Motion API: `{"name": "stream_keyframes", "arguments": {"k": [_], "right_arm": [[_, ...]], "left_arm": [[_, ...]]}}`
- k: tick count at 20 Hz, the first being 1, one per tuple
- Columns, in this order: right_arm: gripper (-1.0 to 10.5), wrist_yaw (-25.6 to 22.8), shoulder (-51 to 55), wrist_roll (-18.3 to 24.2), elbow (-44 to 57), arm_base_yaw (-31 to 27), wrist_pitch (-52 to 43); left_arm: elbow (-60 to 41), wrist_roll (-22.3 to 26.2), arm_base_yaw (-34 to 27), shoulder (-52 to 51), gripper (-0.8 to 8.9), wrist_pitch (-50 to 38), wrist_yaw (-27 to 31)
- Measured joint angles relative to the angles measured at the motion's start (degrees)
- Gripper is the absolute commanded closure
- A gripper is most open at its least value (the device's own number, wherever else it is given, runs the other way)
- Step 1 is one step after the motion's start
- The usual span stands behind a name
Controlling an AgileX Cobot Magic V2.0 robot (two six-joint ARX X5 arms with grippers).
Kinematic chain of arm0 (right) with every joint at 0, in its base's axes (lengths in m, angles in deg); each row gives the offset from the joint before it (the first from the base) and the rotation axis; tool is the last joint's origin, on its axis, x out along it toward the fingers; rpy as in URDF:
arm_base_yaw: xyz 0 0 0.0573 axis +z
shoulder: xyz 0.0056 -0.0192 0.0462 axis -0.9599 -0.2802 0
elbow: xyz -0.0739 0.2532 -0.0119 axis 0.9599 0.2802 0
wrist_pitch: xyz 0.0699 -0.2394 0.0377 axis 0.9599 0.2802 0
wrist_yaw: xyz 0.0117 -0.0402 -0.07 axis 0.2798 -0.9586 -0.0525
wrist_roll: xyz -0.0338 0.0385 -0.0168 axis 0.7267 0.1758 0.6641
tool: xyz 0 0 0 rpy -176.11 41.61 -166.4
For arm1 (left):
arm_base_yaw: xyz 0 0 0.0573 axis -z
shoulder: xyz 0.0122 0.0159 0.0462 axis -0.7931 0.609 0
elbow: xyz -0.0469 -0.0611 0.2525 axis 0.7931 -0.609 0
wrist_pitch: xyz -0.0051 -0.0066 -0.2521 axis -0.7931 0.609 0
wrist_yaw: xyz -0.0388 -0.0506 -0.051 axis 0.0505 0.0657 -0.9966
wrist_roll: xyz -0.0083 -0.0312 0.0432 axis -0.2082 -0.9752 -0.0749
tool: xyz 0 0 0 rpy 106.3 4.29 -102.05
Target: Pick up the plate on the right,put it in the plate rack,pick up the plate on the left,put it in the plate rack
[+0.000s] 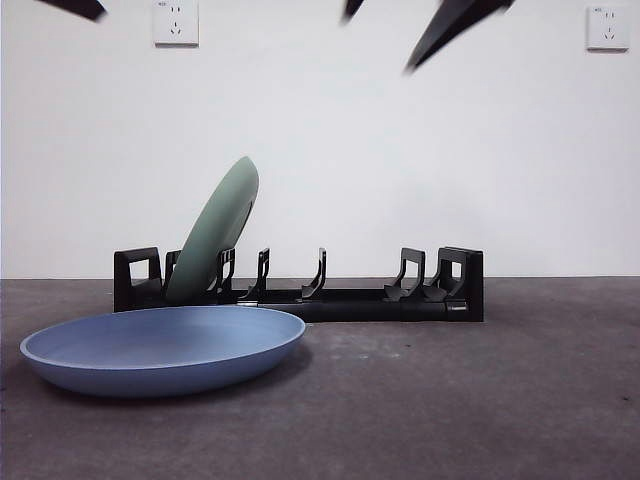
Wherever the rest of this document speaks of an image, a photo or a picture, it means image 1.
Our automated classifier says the black plastic plate rack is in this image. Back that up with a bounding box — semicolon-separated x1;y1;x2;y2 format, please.
113;245;485;325

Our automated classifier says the pale green plate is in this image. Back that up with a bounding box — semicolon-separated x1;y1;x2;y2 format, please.
164;155;260;305

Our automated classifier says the light blue plate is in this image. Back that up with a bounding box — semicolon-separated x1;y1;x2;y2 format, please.
19;305;307;399

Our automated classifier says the white wall socket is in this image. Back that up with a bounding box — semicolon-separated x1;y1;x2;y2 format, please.
153;0;200;49
586;5;630;52

